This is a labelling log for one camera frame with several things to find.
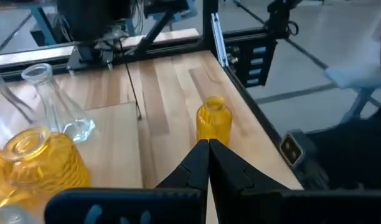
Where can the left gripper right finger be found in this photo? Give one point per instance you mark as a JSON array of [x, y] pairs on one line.
[[271, 208]]

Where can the yellow ribbed glass vase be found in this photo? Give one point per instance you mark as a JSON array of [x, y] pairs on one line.
[[213, 124]]

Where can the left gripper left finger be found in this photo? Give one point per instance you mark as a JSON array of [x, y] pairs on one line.
[[131, 205]]

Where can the silver frame bracket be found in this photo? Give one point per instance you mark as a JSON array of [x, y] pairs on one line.
[[220, 43]]

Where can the person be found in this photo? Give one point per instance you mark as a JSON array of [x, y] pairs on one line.
[[349, 155]]

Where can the grey table-level camera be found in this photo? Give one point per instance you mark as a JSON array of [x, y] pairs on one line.
[[291, 149]]

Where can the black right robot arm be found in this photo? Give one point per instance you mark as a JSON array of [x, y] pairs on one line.
[[91, 18]]

